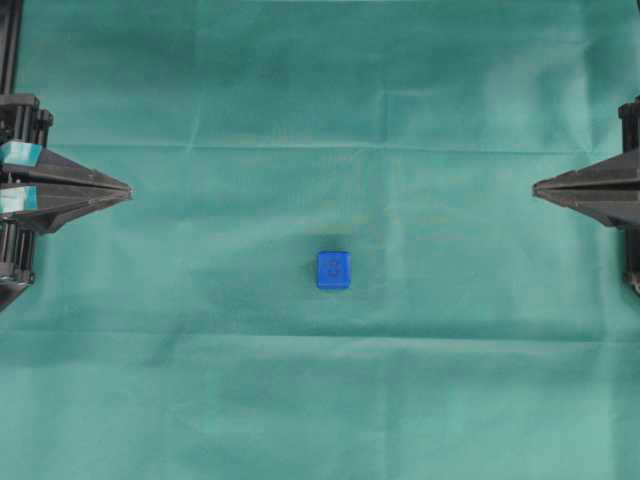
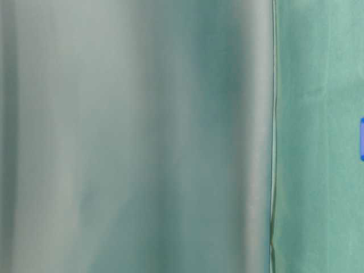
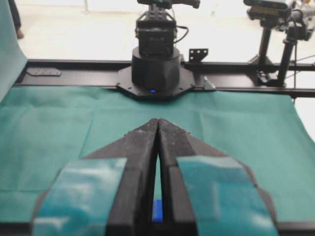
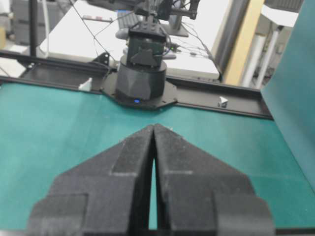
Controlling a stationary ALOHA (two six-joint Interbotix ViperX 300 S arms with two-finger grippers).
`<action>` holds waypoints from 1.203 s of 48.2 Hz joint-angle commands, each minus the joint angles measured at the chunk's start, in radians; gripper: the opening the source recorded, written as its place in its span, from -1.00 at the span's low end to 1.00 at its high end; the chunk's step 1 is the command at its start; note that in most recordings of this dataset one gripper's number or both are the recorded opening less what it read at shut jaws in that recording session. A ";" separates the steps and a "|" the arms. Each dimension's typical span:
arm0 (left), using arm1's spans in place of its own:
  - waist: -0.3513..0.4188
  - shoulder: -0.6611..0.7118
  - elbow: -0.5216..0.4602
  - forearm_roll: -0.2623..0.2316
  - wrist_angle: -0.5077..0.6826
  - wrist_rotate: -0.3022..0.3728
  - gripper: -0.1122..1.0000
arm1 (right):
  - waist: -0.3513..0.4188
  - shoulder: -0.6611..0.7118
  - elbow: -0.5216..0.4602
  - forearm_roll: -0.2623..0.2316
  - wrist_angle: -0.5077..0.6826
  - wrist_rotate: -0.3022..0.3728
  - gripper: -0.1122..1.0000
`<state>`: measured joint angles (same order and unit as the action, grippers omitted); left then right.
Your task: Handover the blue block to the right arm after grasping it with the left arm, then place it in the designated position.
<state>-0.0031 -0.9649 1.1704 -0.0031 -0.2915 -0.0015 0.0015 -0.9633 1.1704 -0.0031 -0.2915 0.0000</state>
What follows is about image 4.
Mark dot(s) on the green table cloth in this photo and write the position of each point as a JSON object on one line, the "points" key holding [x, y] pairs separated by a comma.
{"points": [[45, 131]]}

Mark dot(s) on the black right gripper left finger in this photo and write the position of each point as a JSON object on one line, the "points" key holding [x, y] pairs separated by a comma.
{"points": [[106, 195]]}

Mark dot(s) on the white clip on rail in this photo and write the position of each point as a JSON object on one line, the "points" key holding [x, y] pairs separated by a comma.
{"points": [[222, 102]]}

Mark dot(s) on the green backdrop cloth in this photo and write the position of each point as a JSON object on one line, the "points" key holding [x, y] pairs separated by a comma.
{"points": [[290, 93]]}

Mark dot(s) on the black aluminium frame rail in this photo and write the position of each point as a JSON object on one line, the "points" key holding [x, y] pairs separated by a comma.
{"points": [[68, 75]]}

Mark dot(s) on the white clip near base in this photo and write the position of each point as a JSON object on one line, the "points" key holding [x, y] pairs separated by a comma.
{"points": [[86, 86]]}

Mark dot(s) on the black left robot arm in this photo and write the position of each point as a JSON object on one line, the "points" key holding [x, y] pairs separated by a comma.
{"points": [[140, 80]]}

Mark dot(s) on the black vertical pole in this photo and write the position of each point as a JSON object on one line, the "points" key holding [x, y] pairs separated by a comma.
{"points": [[33, 13]]}

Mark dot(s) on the black monitor stand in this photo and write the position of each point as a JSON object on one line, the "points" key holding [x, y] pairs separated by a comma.
{"points": [[178, 9]]}

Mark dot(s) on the dark keyboard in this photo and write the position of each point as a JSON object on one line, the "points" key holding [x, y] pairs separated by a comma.
{"points": [[127, 19]]}

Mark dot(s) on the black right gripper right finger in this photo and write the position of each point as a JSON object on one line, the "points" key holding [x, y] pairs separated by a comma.
{"points": [[200, 195]]}

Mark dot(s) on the white desk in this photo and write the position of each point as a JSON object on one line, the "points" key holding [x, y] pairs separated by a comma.
{"points": [[83, 41]]}

